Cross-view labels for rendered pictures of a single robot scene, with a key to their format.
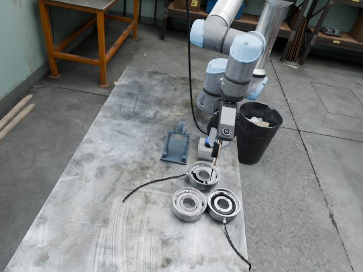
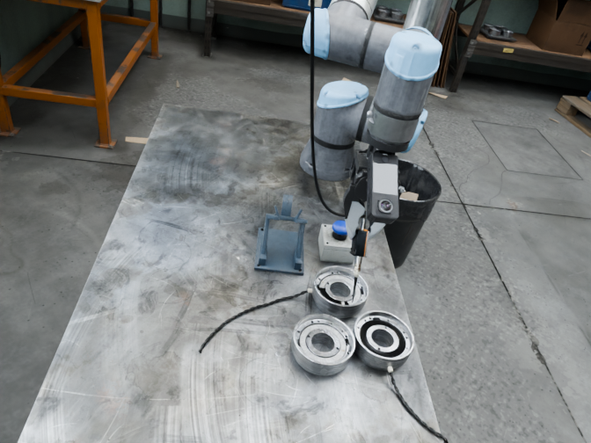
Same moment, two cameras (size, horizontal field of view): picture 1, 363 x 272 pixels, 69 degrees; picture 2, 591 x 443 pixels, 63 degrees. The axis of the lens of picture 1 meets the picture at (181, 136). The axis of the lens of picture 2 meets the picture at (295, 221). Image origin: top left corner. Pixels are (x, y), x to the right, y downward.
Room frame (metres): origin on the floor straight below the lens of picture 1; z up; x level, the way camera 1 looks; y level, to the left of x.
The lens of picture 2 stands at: (-0.01, 0.09, 1.47)
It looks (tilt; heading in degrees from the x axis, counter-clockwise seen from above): 38 degrees down; 352
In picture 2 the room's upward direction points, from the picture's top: 12 degrees clockwise
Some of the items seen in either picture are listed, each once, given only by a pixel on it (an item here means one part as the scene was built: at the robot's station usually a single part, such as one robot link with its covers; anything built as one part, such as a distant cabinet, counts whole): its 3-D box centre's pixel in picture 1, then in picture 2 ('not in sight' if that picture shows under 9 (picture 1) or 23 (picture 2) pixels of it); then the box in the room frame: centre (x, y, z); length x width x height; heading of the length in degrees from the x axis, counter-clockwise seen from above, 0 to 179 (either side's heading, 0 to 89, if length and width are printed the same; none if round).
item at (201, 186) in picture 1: (203, 176); (339, 292); (0.62, -0.10, 0.82); 0.10 x 0.10 x 0.04
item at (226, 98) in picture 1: (227, 107); (378, 163); (0.69, -0.12, 1.07); 0.09 x 0.08 x 0.12; 179
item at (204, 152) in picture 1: (207, 148); (337, 241); (0.77, -0.11, 0.82); 0.08 x 0.07 x 0.05; 1
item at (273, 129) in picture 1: (252, 134); (390, 216); (1.73, -0.57, 0.21); 0.34 x 0.34 x 0.43
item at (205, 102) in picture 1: (213, 96); (330, 149); (1.12, -0.11, 0.85); 0.15 x 0.15 x 0.10
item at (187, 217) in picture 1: (188, 204); (322, 345); (0.50, -0.06, 0.82); 0.10 x 0.10 x 0.04
